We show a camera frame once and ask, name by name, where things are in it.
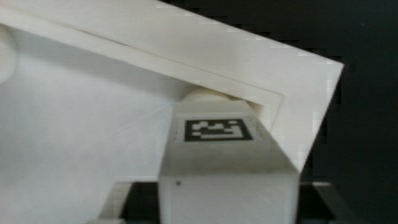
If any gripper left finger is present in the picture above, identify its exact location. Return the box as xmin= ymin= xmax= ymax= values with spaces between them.
xmin=87 ymin=181 xmax=160 ymax=224

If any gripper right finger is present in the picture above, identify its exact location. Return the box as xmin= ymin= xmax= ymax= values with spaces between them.
xmin=295 ymin=182 xmax=362 ymax=224

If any white square table top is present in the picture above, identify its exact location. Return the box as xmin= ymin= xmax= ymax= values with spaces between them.
xmin=0 ymin=0 xmax=343 ymax=224

